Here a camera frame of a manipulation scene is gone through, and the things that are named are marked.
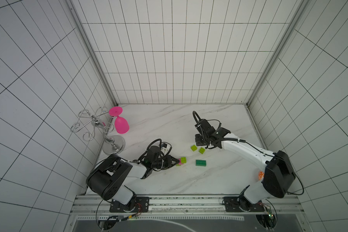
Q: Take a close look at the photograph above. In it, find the pink plastic wine glass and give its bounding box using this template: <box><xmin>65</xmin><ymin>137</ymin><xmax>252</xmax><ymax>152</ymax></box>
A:
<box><xmin>109</xmin><ymin>106</ymin><xmax>130</xmax><ymax>134</ymax></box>

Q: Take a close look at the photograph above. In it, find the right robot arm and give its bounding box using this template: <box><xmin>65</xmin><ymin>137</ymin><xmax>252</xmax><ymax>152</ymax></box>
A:
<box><xmin>195</xmin><ymin>118</ymin><xmax>296</xmax><ymax>206</ymax></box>

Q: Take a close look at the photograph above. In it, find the silver wire glass rack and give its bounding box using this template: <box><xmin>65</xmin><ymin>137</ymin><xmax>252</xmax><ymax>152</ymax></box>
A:
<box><xmin>70</xmin><ymin>106</ymin><xmax>126</xmax><ymax>155</ymax></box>

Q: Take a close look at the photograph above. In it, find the aluminium mounting rail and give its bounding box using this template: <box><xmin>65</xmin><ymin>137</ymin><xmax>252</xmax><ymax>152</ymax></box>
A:
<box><xmin>71</xmin><ymin>194</ymin><xmax>304</xmax><ymax>218</ymax></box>

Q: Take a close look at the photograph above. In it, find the dark green long lego brick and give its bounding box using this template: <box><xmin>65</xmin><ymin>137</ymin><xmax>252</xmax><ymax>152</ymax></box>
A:
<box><xmin>195</xmin><ymin>159</ymin><xmax>207</xmax><ymax>167</ymax></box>

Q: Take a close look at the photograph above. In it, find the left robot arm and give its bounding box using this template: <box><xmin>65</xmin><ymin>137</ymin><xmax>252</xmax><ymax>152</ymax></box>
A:
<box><xmin>86</xmin><ymin>143</ymin><xmax>180</xmax><ymax>211</ymax></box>

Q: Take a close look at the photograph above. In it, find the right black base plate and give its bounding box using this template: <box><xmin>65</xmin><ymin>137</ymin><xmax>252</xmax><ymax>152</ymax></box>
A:
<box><xmin>222</xmin><ymin>197</ymin><xmax>265</xmax><ymax>213</ymax></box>

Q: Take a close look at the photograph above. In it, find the orange white patterned bowl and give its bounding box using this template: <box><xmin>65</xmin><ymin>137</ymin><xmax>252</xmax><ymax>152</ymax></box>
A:
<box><xmin>258</xmin><ymin>171</ymin><xmax>264</xmax><ymax>180</ymax></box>

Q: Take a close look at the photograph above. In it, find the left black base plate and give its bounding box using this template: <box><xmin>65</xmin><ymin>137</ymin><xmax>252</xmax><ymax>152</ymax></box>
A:
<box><xmin>109</xmin><ymin>197</ymin><xmax>150</xmax><ymax>214</ymax></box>

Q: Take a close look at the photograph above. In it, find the lime lego brick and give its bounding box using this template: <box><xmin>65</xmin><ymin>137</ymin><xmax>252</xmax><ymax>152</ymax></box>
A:
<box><xmin>190</xmin><ymin>145</ymin><xmax>197</xmax><ymax>151</ymax></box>
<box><xmin>180</xmin><ymin>157</ymin><xmax>187</xmax><ymax>164</ymax></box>
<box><xmin>199</xmin><ymin>148</ymin><xmax>206</xmax><ymax>154</ymax></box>

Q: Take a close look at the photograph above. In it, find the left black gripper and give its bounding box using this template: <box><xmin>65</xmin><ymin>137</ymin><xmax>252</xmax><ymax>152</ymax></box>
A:
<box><xmin>152</xmin><ymin>155</ymin><xmax>179</xmax><ymax>170</ymax></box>

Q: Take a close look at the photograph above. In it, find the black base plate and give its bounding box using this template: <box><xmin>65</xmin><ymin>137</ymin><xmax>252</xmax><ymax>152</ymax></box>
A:
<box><xmin>222</xmin><ymin>197</ymin><xmax>265</xmax><ymax>213</ymax></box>
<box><xmin>109</xmin><ymin>197</ymin><xmax>150</xmax><ymax>214</ymax></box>

